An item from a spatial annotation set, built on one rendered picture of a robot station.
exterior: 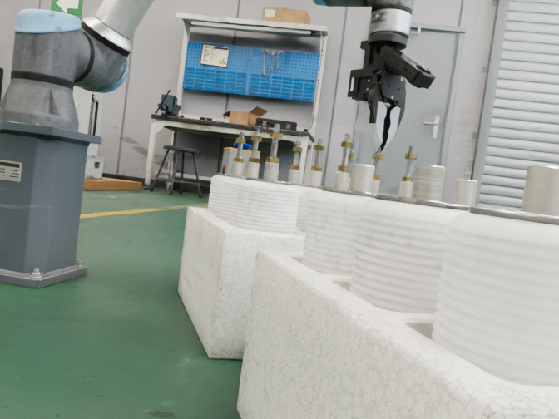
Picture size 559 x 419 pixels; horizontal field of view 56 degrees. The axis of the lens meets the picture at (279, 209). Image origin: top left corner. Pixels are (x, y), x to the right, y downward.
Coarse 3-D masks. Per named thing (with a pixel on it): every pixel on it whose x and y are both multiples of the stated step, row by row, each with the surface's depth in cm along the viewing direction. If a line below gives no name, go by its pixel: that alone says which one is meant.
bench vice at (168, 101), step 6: (168, 90) 504; (162, 96) 518; (168, 96) 517; (174, 96) 521; (162, 102) 506; (168, 102) 517; (174, 102) 526; (162, 108) 509; (168, 108) 517; (174, 108) 528; (180, 108) 543; (162, 114) 527; (168, 114) 526; (174, 114) 526
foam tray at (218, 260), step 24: (192, 216) 100; (216, 216) 95; (192, 240) 97; (216, 240) 76; (240, 240) 72; (264, 240) 73; (288, 240) 74; (192, 264) 94; (216, 264) 74; (240, 264) 72; (192, 288) 91; (216, 288) 72; (240, 288) 72; (192, 312) 88; (216, 312) 72; (240, 312) 73; (216, 336) 72; (240, 336) 73
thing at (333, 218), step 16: (320, 192) 50; (320, 208) 49; (336, 208) 47; (352, 208) 47; (320, 224) 48; (336, 224) 47; (352, 224) 47; (304, 240) 51; (320, 240) 48; (336, 240) 47; (352, 240) 47; (304, 256) 51; (320, 256) 48; (336, 256) 47; (352, 256) 47; (320, 272) 48; (336, 272) 47
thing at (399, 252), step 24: (360, 216) 40; (384, 216) 37; (408, 216) 36; (432, 216) 35; (360, 240) 39; (384, 240) 37; (408, 240) 36; (432, 240) 35; (360, 264) 39; (384, 264) 37; (408, 264) 36; (432, 264) 35; (360, 288) 38; (384, 288) 37; (408, 288) 36; (432, 288) 36; (408, 312) 36; (432, 312) 36
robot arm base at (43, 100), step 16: (16, 80) 100; (32, 80) 100; (48, 80) 101; (64, 80) 103; (16, 96) 99; (32, 96) 99; (48, 96) 101; (64, 96) 103; (0, 112) 100; (16, 112) 98; (32, 112) 99; (48, 112) 101; (64, 112) 103; (64, 128) 103
